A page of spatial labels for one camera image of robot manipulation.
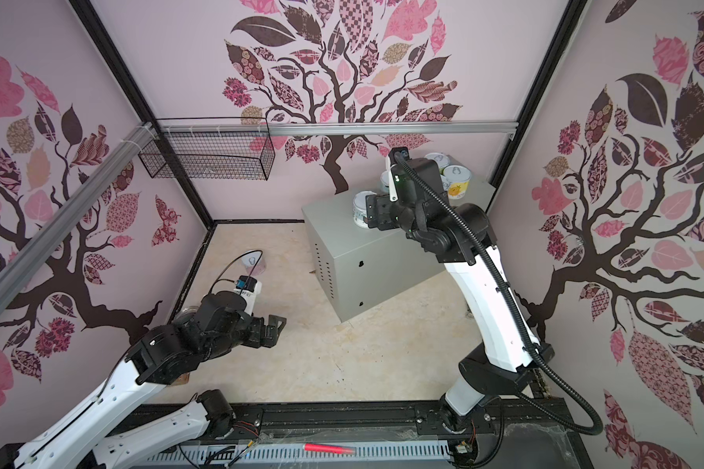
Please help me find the black wire basket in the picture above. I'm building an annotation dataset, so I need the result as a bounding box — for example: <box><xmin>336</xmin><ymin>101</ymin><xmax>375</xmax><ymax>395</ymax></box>
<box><xmin>138</xmin><ymin>119</ymin><xmax>276</xmax><ymax>181</ymax></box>

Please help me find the yellow label can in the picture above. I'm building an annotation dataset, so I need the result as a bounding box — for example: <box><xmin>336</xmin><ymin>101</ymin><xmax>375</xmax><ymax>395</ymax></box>
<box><xmin>443</xmin><ymin>164</ymin><xmax>472</xmax><ymax>199</ymax></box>

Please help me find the green label can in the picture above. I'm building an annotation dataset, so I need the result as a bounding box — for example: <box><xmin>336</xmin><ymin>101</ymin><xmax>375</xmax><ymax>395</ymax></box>
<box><xmin>426</xmin><ymin>152</ymin><xmax>451</xmax><ymax>173</ymax></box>

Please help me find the white slotted cable duct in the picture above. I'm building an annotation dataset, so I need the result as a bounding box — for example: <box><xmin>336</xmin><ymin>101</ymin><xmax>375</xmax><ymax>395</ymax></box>
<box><xmin>134</xmin><ymin>441</ymin><xmax>453</xmax><ymax>468</ymax></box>

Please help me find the pink label can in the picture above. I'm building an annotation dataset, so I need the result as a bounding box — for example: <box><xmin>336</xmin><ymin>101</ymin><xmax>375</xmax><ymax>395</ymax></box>
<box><xmin>242</xmin><ymin>249</ymin><xmax>266</xmax><ymax>277</ymax></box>

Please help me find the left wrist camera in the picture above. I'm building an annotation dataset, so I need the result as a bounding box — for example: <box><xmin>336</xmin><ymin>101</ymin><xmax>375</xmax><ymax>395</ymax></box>
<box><xmin>233</xmin><ymin>276</ymin><xmax>262</xmax><ymax>315</ymax></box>

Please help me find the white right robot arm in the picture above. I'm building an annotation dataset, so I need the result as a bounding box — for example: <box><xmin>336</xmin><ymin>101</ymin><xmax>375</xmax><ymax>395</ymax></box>
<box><xmin>366</xmin><ymin>148</ymin><xmax>551</xmax><ymax>433</ymax></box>

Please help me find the red pen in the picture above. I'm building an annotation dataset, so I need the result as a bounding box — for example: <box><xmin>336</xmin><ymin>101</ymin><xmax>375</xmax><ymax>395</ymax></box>
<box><xmin>303</xmin><ymin>444</ymin><xmax>356</xmax><ymax>455</ymax></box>

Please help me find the grey metal cabinet box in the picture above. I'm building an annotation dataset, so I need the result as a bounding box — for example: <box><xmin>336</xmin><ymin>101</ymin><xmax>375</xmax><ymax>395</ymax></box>
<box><xmin>302</xmin><ymin>175</ymin><xmax>497</xmax><ymax>324</ymax></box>

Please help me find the light blue label can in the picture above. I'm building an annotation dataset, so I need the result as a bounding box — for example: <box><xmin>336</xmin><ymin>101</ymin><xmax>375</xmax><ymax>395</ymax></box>
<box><xmin>379</xmin><ymin>171</ymin><xmax>389</xmax><ymax>193</ymax></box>

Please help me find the aluminium rail back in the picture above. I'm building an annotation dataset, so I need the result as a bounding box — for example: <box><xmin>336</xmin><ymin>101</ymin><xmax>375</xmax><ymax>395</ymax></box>
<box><xmin>160</xmin><ymin>120</ymin><xmax>518</xmax><ymax>137</ymax></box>

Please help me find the grey blue label can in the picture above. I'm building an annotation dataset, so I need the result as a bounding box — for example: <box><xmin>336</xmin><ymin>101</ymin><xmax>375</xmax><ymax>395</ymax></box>
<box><xmin>353</xmin><ymin>191</ymin><xmax>377</xmax><ymax>230</ymax></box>

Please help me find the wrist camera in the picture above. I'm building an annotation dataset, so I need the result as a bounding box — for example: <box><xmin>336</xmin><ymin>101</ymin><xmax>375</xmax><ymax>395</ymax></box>
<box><xmin>233</xmin><ymin>276</ymin><xmax>262</xmax><ymax>315</ymax></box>
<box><xmin>388</xmin><ymin>147</ymin><xmax>411</xmax><ymax>167</ymax></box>

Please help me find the aluminium rail left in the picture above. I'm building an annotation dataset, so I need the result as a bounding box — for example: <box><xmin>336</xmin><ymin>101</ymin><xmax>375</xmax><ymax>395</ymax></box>
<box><xmin>0</xmin><ymin>123</ymin><xmax>156</xmax><ymax>316</ymax></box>

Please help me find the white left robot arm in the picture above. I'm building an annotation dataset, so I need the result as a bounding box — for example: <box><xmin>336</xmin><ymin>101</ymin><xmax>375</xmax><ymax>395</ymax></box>
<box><xmin>0</xmin><ymin>291</ymin><xmax>287</xmax><ymax>468</ymax></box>

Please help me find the black corrugated cable hose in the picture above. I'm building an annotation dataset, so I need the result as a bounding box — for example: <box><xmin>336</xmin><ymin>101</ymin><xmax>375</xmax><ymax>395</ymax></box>
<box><xmin>392</xmin><ymin>153</ymin><xmax>604</xmax><ymax>437</ymax></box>

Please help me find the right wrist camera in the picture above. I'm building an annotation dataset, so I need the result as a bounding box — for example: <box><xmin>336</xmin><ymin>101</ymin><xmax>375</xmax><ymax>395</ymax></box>
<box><xmin>388</xmin><ymin>147</ymin><xmax>411</xmax><ymax>167</ymax></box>

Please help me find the aluminium rail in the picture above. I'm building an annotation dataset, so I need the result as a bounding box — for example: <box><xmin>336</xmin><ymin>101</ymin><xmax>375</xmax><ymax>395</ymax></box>
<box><xmin>160</xmin><ymin>120</ymin><xmax>518</xmax><ymax>137</ymax></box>
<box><xmin>0</xmin><ymin>123</ymin><xmax>156</xmax><ymax>316</ymax></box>

